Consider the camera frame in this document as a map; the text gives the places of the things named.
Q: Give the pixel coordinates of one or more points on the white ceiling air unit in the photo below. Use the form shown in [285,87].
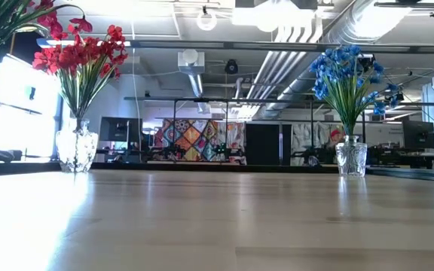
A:
[190,62]

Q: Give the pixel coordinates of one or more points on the colourful patterned quilt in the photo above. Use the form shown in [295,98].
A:
[194,141]

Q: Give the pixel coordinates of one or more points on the black computer monitor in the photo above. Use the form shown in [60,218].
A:
[418,134]
[119,130]

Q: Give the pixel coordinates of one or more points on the black ceiling speaker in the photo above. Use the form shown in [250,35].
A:
[231,67]

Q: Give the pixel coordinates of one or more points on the blue artificial flower bunch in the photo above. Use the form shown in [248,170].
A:
[379,109]
[320,90]
[347,50]

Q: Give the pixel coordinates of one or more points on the black overhead rig beam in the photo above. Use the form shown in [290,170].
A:
[239,46]

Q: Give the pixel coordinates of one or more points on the white printed cloth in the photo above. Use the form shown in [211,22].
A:
[309,139]

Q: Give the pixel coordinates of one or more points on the black aluminium table frame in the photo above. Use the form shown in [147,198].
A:
[202,167]

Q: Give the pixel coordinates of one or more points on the clear cut glass vase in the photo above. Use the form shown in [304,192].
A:
[350,158]
[75,150]

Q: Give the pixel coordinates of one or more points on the silver ventilation duct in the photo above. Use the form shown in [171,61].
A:
[352,22]

